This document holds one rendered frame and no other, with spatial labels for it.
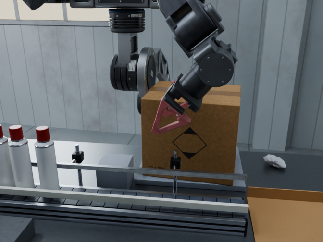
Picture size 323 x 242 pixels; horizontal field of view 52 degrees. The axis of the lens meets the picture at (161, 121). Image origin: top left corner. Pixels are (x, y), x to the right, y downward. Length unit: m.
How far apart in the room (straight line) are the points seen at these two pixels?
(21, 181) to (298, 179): 0.88
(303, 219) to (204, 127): 0.38
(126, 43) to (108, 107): 2.39
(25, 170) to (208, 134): 0.54
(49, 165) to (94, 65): 2.64
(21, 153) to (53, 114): 2.95
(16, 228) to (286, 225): 0.70
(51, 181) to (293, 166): 0.85
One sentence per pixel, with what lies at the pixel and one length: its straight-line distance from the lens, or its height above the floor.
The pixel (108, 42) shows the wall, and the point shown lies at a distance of 3.43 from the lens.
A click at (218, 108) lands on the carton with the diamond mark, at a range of 0.99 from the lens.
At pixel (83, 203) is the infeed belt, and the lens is 0.97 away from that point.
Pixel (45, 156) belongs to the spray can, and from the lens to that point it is 0.95.
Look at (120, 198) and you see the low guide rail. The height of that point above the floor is 0.91.
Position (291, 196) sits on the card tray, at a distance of 1.10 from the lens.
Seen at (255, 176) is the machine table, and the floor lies 0.83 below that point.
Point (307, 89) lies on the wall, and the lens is 3.37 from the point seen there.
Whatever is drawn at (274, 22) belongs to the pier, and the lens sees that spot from 3.11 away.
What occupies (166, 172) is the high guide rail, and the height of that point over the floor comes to 0.96.
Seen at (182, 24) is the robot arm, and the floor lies 1.37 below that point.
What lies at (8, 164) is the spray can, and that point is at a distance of 1.04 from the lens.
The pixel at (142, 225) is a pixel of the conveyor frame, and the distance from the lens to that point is 0.94.
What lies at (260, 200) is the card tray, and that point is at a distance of 1.08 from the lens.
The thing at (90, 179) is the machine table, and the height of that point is 0.83.
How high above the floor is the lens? 1.42
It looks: 21 degrees down
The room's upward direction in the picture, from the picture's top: straight up
